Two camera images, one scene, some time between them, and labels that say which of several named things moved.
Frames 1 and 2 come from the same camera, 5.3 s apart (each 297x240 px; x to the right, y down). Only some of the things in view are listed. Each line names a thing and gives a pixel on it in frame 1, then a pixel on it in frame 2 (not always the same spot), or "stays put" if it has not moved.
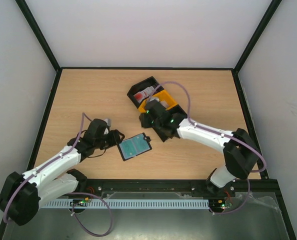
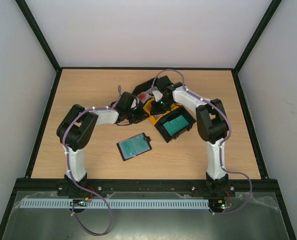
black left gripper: (115, 139) → (141, 117)
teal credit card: (140, 144) stays put
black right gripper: (149, 106) → (157, 108)
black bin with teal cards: (166, 128) stays put
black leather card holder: (134, 145) stays put
